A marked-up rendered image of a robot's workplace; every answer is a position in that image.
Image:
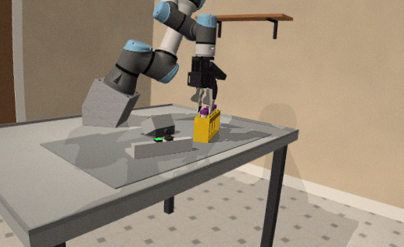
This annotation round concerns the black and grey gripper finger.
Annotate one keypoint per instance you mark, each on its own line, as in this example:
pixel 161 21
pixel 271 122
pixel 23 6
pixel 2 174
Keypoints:
pixel 210 96
pixel 197 97

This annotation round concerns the grey key housing with blue and green buttons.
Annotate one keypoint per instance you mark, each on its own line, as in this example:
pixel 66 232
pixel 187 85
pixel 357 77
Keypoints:
pixel 158 126

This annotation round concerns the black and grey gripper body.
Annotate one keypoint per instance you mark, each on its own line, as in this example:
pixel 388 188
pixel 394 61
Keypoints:
pixel 205 80

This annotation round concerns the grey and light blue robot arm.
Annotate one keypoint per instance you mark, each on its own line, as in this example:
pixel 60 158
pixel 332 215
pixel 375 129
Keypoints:
pixel 162 65

